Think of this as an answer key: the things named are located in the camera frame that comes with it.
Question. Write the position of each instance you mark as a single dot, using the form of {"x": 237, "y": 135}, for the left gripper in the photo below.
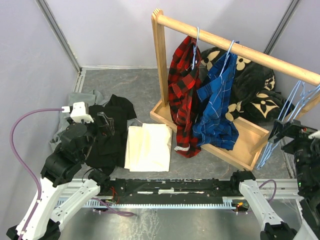
{"x": 104, "y": 129}

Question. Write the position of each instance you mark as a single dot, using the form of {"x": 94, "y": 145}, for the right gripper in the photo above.
{"x": 293, "y": 127}

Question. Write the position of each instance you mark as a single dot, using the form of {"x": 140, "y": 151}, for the black shirt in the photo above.
{"x": 109, "y": 148}

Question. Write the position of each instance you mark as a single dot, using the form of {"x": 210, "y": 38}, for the wooden clothes rack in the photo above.
{"x": 252, "y": 138}

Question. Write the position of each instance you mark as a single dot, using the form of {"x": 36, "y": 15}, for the light blue hangers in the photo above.
{"x": 286, "y": 114}

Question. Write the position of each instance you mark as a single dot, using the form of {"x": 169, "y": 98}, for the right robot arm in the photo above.
{"x": 305, "y": 149}

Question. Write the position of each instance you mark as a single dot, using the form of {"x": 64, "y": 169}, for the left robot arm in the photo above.
{"x": 44, "y": 220}

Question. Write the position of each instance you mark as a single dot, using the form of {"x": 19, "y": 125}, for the grey shirt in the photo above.
{"x": 94, "y": 97}

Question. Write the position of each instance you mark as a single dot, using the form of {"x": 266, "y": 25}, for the blue plaid shirt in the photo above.
{"x": 214, "y": 95}

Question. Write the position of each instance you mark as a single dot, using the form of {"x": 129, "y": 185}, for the red plaid shirt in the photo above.
{"x": 183, "y": 83}

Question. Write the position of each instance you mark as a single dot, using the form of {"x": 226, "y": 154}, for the blue hanger under red shirt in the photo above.
{"x": 194, "y": 61}

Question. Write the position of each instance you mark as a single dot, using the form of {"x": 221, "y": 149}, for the black floral blanket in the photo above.
{"x": 253, "y": 96}

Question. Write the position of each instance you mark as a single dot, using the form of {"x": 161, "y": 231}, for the cream folded cloth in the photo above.
{"x": 148, "y": 148}

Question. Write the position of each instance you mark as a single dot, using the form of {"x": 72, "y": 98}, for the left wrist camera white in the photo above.
{"x": 79, "y": 112}

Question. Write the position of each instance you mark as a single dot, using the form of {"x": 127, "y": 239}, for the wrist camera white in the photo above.
{"x": 315, "y": 135}
{"x": 79, "y": 112}

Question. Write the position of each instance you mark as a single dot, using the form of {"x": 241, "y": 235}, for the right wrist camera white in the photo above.
{"x": 315, "y": 135}

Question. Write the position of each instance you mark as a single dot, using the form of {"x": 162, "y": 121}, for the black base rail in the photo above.
{"x": 169, "y": 191}

